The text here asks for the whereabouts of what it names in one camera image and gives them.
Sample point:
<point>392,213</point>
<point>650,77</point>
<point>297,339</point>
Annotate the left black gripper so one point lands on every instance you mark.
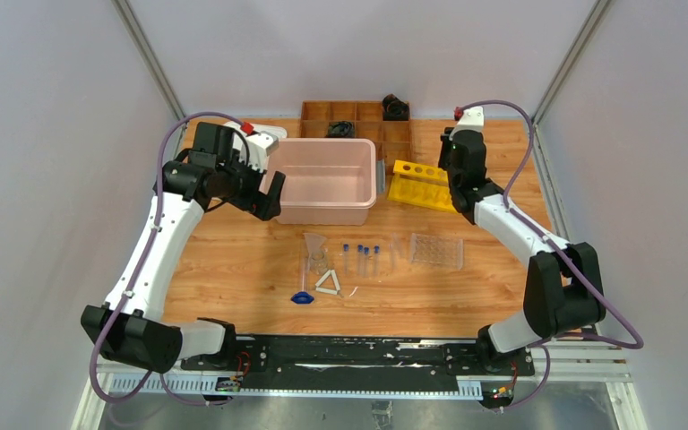
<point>254,193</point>

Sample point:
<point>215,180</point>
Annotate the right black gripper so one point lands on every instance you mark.
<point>447,145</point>

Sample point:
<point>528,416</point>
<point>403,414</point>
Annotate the blue capped tube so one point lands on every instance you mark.
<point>345,253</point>
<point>375,260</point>
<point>366,254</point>
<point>360,260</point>

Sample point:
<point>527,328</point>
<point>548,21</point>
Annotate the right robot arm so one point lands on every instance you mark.
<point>563,279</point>

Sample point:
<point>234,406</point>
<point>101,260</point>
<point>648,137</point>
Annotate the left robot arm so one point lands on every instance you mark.
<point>226,164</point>

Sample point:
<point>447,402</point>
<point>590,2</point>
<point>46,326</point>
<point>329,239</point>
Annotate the yellow test tube rack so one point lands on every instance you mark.
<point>420,185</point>

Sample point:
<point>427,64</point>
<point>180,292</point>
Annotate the glass funnel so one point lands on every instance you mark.
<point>314,245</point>

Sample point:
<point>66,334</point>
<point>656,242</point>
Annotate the pink plastic bin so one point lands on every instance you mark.
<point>328,181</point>

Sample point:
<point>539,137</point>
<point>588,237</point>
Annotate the wooden compartment tray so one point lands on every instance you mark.
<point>392,139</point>

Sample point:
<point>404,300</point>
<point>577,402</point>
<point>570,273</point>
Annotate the small glass beaker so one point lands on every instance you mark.
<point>318,262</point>

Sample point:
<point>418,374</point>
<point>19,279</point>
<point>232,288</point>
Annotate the black object behind tray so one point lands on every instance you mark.
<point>395,109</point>

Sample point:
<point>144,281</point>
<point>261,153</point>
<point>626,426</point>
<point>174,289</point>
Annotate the white clay triangle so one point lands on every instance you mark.
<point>328,283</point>

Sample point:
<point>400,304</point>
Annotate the blue round cap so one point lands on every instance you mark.
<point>302,298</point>

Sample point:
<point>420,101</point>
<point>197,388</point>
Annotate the black object in tray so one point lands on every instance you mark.
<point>341,129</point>

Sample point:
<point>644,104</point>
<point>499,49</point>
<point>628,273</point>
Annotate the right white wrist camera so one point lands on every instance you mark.
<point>469,119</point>

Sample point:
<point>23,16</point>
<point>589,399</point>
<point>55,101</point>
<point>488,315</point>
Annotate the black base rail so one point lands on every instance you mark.
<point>361,365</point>

